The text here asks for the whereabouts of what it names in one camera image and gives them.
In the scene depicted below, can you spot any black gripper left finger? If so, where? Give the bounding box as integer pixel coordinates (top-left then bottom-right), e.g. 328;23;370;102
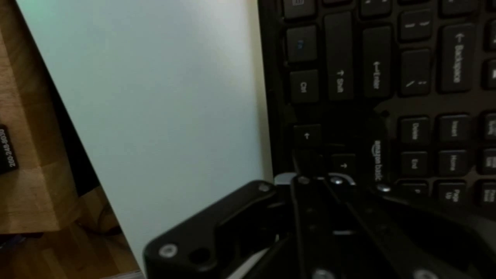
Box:
143;172;301;279

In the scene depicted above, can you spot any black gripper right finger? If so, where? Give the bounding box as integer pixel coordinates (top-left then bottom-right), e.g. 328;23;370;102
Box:
292;172;496;279

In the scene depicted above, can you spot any black computer keyboard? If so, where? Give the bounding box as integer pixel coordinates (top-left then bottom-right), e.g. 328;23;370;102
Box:
256;0;496;218

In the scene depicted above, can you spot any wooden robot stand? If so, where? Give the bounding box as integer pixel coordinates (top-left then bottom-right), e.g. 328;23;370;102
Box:
0;0;81;235

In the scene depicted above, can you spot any black labelled box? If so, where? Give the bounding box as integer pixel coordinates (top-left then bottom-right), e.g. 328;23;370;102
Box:
0;124;21;175

